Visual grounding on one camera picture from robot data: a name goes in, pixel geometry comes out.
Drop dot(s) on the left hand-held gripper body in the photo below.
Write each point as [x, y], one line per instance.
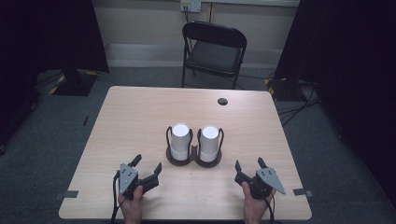
[128, 180]

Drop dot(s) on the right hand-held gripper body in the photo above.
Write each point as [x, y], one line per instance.
[260, 186]

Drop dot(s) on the black double cup holder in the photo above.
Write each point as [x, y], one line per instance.
[195, 159]

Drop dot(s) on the person's right hand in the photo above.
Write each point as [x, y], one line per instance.
[254, 207]

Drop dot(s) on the person's left hand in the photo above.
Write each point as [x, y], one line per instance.
[132, 207]

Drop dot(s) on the grey tape strip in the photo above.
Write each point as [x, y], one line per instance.
[302, 192]
[70, 194]

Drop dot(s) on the black stand base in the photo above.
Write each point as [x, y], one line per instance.
[281, 90]
[74, 82]

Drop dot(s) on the black folding chair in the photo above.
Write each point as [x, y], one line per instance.
[214, 56]

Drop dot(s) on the black curtain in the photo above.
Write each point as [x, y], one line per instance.
[351, 77]
[46, 37]

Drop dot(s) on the white wall socket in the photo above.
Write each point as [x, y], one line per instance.
[190, 5]

